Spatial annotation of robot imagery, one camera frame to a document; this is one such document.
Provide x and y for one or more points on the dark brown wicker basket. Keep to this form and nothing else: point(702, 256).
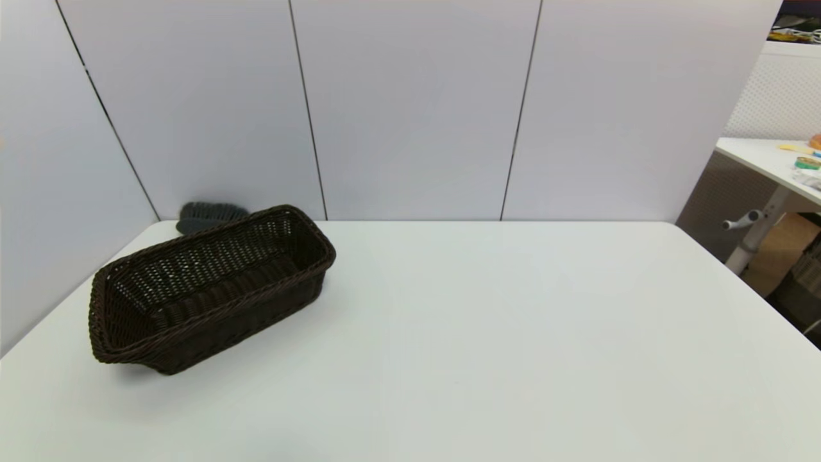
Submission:
point(211, 321)

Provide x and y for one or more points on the grey perforated panel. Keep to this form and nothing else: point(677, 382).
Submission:
point(717, 194)

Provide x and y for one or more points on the white side table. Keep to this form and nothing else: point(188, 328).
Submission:
point(762, 158)

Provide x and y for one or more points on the brown cardboard box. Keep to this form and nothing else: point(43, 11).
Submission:
point(781, 248)

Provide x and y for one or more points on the flat yellow item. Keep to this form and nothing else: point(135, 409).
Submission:
point(797, 149)

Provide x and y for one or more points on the white perforated partition panel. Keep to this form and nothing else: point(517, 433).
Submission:
point(781, 91)

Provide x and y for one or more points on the green yellow tape roll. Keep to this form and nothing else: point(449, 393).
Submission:
point(807, 163)

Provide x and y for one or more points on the clear plastic bag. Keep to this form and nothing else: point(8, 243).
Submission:
point(810, 179)

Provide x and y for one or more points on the small orange item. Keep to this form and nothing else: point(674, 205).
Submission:
point(816, 141)

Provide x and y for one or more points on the yellow and black clutter pile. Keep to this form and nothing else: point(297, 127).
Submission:
point(794, 33)

